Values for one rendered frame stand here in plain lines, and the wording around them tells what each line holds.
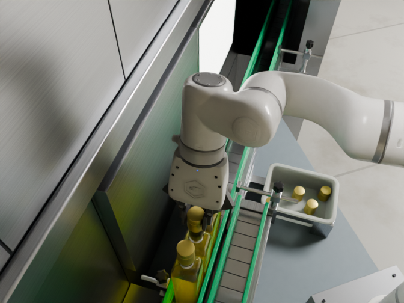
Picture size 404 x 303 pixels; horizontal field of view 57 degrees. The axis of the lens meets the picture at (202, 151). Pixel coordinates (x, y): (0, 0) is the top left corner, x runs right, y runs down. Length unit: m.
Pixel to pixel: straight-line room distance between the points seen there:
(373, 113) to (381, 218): 1.79
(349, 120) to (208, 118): 0.19
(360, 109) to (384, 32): 3.07
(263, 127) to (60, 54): 0.27
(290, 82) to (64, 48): 0.32
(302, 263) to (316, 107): 0.68
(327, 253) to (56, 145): 0.91
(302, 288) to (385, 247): 1.10
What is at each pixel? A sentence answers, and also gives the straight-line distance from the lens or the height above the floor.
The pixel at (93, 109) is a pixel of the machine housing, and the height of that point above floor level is 1.43.
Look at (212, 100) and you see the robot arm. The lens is 0.52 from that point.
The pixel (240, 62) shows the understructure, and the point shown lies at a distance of 1.81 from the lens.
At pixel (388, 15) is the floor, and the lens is 3.81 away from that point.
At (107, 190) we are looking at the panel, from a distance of 0.61.
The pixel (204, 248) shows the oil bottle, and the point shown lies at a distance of 0.80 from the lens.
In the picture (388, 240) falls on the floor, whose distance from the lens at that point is 2.23.
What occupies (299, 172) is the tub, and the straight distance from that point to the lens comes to 1.25.
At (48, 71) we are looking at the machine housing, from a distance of 0.47.
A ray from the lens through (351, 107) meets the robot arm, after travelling 0.53.
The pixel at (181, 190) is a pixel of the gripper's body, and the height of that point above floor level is 1.27.
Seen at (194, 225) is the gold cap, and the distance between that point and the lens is 0.72.
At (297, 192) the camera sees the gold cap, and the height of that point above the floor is 0.81.
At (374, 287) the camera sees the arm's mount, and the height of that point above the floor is 0.83.
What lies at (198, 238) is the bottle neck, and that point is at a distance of 0.78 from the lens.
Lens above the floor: 1.82
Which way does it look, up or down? 52 degrees down
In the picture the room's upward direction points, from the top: straight up
